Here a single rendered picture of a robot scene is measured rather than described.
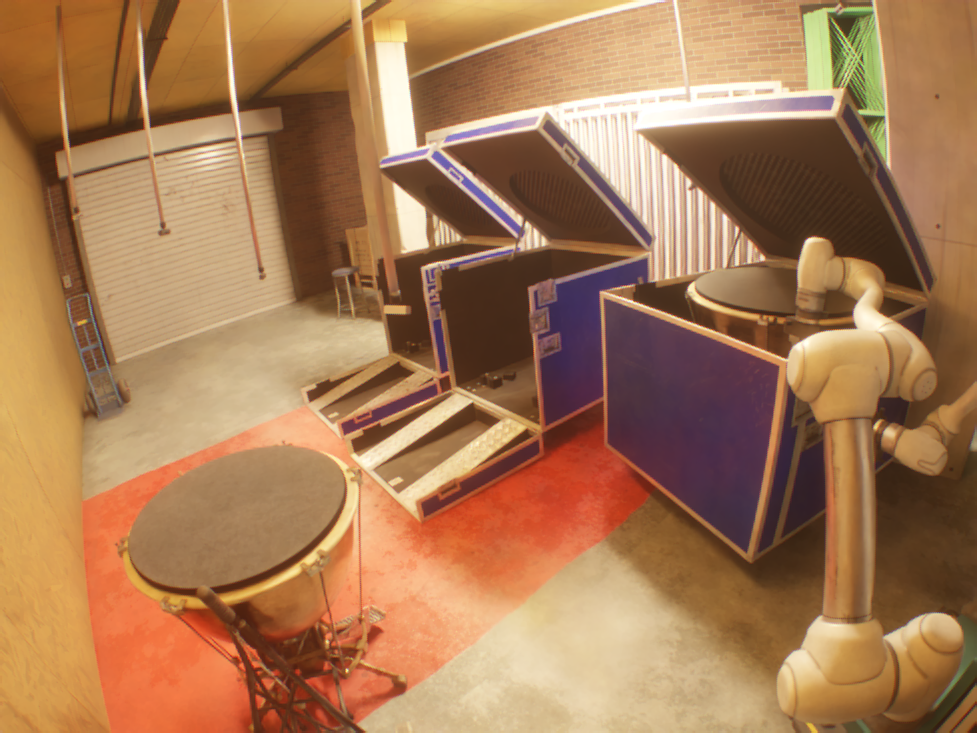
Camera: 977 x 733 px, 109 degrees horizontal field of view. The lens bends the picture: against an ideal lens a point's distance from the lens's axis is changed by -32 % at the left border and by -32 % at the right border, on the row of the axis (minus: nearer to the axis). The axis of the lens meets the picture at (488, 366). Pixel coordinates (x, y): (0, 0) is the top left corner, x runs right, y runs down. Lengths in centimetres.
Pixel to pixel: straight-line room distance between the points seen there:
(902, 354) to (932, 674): 60
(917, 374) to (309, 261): 804
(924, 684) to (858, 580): 27
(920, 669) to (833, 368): 60
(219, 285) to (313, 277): 159
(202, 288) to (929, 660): 786
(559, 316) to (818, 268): 149
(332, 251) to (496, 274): 537
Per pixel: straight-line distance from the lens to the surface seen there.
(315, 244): 840
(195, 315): 779
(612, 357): 234
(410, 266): 423
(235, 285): 788
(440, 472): 272
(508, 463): 267
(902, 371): 108
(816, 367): 99
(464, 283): 329
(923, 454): 159
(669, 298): 255
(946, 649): 110
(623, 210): 296
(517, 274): 355
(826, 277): 157
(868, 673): 105
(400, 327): 426
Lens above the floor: 153
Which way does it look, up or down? 22 degrees down
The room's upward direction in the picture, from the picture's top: 7 degrees counter-clockwise
